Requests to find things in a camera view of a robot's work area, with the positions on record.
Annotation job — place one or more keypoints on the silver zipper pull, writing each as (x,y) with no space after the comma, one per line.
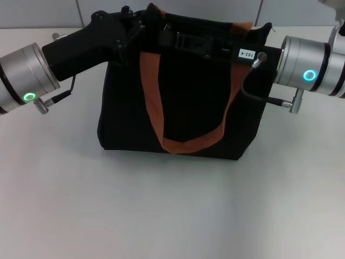
(167,27)

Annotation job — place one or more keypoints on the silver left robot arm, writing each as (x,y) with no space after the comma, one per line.
(21,78)

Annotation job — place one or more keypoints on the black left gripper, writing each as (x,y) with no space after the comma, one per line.
(81,48)

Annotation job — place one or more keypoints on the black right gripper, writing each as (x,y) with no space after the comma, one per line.
(246,53)

